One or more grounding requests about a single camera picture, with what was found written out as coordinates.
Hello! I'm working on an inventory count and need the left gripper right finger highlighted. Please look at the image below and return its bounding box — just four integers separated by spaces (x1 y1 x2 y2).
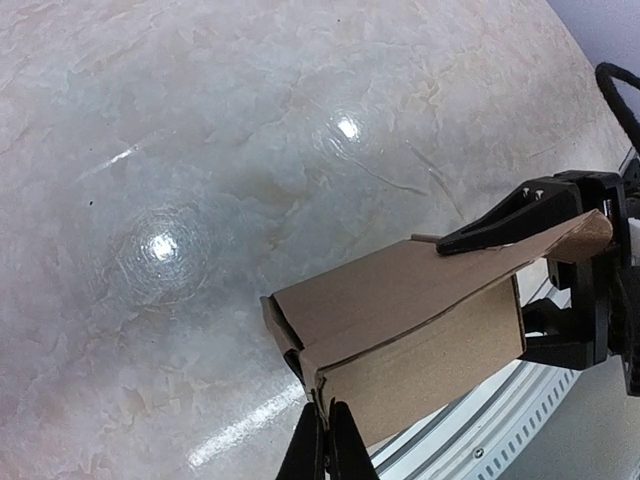
327 400 379 480

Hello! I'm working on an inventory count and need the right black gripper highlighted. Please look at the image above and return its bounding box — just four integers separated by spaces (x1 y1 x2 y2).
436 170 639 395

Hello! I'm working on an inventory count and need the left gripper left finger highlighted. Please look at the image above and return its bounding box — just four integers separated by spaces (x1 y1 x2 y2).
276 403 325 480

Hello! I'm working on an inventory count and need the brown cardboard paper box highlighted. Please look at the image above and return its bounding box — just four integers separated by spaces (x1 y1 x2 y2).
261 210 613 446

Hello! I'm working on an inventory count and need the front aluminium rail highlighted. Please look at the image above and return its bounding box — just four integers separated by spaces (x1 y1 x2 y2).
369 361 580 479

